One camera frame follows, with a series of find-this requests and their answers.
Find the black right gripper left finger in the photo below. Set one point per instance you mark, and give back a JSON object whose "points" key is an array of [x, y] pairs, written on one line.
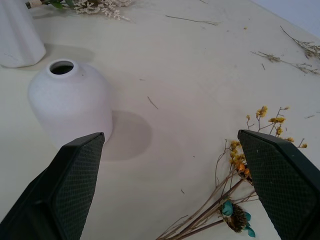
{"points": [[60, 195]]}

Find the short dried twig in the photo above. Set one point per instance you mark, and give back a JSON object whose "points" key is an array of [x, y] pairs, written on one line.
{"points": [[152, 102]]}

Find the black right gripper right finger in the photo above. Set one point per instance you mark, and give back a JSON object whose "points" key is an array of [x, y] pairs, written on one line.
{"points": [[282, 185]]}

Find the yellow dried flower bouquet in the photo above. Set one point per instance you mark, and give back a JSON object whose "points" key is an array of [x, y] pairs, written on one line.
{"points": [[232, 180]]}

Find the tall ribbed white vase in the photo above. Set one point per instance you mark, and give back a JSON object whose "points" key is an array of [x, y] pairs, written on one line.
{"points": [[18, 37]]}

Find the round white ceramic vase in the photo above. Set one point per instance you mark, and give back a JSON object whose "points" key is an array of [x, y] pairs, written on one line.
{"points": [[71, 105]]}

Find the long thin dried stem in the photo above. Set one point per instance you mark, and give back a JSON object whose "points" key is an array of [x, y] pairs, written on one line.
{"points": [[192, 20]]}

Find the white dried flower bouquet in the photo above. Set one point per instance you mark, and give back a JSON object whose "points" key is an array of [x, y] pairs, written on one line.
{"points": [[95, 6]]}

